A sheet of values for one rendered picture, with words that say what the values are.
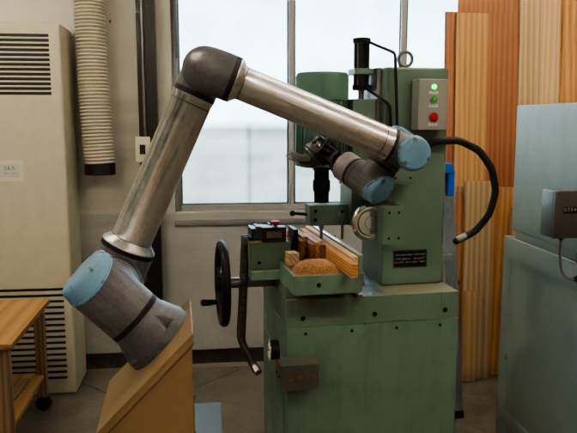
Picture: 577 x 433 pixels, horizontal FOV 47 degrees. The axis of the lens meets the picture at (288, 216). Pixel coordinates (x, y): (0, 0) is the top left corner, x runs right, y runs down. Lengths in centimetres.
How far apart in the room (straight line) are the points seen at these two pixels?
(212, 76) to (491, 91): 235
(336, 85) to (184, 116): 60
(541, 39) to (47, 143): 260
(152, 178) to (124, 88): 184
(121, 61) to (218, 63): 199
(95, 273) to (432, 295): 109
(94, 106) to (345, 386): 193
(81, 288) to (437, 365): 120
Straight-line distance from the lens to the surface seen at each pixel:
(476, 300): 359
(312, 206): 222
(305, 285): 196
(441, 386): 233
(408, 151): 173
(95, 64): 344
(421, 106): 217
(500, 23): 384
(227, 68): 164
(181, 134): 178
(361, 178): 187
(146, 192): 180
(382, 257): 224
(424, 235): 228
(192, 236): 362
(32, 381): 332
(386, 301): 216
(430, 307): 222
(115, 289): 167
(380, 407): 228
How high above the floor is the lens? 135
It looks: 8 degrees down
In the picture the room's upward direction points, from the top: straight up
